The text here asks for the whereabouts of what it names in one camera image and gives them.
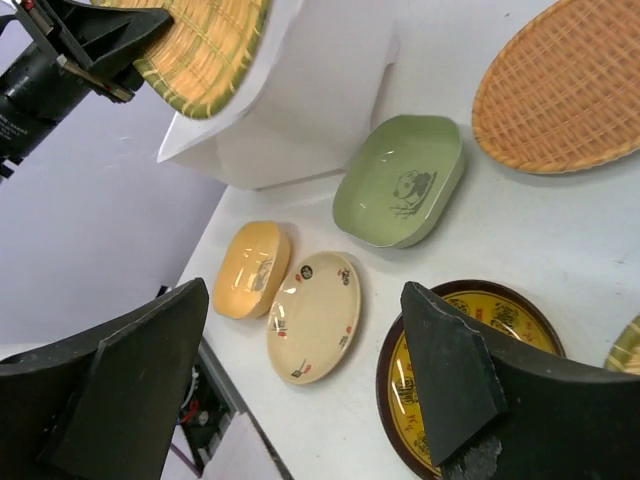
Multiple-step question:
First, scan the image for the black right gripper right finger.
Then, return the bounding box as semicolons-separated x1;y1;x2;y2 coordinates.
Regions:
400;282;639;479

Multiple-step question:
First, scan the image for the green square panda dish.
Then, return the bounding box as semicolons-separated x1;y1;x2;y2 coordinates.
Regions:
332;115;465;249

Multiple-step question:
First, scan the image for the yellow square panda dish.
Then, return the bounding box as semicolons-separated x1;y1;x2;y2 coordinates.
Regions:
213;221;292;320

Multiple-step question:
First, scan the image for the yellow ornate round plate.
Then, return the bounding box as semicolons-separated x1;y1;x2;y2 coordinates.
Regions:
376;280;565;479

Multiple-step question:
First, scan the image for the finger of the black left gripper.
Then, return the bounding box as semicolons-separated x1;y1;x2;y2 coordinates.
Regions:
94;61;144;103
49;1;173;65

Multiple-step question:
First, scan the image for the beige round patterned plate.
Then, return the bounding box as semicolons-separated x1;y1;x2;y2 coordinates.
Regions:
267;251;362;385

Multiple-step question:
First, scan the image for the white plastic bin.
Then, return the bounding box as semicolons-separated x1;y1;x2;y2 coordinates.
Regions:
157;0;399;189

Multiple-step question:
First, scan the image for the round orange woven plate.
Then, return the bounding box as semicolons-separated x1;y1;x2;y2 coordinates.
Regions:
472;1;639;174

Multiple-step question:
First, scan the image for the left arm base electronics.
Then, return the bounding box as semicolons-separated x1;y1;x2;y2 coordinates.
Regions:
170;340;240;478

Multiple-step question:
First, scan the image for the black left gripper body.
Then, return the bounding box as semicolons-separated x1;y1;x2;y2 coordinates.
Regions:
0;9;101;171

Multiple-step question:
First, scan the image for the square green-rimmed bamboo tray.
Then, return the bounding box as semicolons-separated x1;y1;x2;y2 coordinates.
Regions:
93;0;273;120

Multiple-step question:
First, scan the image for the round green-rimmed bamboo plate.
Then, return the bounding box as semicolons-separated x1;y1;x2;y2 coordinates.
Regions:
604;316;640;375

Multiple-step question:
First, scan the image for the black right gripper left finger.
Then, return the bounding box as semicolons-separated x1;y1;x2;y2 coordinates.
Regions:
1;278;209;479

